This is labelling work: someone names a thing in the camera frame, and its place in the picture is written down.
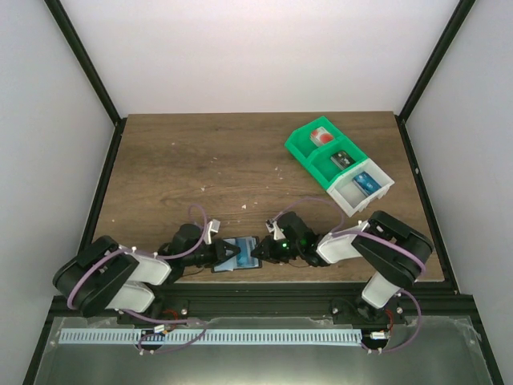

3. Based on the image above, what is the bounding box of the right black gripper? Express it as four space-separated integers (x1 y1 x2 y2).
251 236 302 265

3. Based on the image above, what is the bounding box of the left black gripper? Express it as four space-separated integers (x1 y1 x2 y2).
183 238 241 269

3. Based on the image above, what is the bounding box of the black card holder wallet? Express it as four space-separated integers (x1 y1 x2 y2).
211 237 263 274

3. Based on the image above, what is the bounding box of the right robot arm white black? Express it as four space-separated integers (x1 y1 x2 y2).
251 211 434 323

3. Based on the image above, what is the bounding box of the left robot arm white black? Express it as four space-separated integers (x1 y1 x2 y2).
52 220 241 324

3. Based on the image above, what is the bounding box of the black card in bin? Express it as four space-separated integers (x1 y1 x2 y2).
330 151 355 170

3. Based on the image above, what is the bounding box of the blue card in bin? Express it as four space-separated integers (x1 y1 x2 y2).
353 172 382 197

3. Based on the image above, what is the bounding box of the red white card in bin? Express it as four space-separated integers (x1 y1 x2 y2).
309 127 334 147

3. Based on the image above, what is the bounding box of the green white sorting bin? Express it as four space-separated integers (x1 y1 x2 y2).
285 116 394 217

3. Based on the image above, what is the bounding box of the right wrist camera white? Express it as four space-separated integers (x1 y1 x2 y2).
265 219 285 241

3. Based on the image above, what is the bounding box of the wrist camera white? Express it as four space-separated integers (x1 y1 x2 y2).
265 219 285 241
203 219 220 245

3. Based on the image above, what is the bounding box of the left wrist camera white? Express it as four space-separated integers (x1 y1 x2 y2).
203 219 220 245

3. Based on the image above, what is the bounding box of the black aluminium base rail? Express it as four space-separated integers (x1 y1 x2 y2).
51 282 474 322

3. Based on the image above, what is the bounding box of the light blue slotted cable duct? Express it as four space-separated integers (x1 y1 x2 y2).
59 328 362 347

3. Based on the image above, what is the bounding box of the left black frame post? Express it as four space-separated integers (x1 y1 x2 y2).
42 0 123 125

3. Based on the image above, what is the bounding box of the black frame post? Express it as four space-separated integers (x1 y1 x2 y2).
398 0 478 121
42 0 123 125

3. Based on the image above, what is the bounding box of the right black frame post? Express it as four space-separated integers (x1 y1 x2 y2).
398 0 478 121

